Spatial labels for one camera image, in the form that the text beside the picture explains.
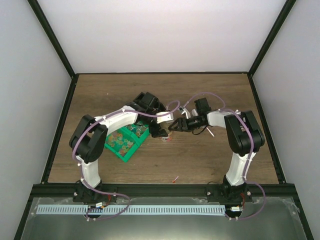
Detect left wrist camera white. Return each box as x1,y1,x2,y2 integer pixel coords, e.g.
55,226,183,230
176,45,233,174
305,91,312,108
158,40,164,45
156,111,174,124

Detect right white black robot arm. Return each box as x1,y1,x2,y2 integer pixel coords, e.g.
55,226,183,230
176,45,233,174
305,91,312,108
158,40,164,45
168,98,265,202

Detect light blue slotted cable duct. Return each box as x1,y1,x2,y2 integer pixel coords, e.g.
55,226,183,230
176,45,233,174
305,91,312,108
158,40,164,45
35,204,226,216

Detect clear plastic jar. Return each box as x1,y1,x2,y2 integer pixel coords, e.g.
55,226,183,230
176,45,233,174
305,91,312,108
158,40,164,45
160,131,173,143

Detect green bin gummy candies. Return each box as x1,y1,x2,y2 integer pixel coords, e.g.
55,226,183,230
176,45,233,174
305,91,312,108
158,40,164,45
104,127,144,163

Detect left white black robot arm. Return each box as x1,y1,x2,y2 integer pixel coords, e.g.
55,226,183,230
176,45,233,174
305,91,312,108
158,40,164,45
69,92,173,202

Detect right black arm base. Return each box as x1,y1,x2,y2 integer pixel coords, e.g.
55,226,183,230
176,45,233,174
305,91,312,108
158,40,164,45
204,183,252,203

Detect black bin candies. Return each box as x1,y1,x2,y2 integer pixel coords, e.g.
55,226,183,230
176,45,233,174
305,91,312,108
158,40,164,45
133,92,166,115

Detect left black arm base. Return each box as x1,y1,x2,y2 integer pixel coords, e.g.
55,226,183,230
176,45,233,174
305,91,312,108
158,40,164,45
72,181,118,204

